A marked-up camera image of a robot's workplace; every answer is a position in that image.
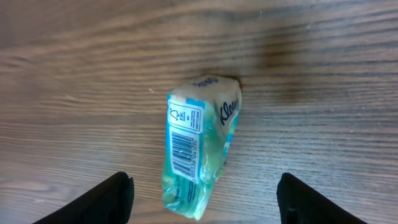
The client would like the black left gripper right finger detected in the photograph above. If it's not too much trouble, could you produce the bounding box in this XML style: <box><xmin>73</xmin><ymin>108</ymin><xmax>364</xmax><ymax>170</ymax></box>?
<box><xmin>277</xmin><ymin>172</ymin><xmax>365</xmax><ymax>224</ymax></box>

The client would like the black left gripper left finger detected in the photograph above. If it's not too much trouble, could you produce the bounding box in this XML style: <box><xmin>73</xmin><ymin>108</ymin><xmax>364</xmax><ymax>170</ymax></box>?
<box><xmin>35</xmin><ymin>172</ymin><xmax>134</xmax><ymax>224</ymax></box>

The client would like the teal Kleenex tissue pack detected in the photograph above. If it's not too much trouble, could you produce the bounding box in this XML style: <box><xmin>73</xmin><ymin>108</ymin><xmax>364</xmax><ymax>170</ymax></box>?
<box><xmin>162</xmin><ymin>75</ymin><xmax>242</xmax><ymax>220</ymax></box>

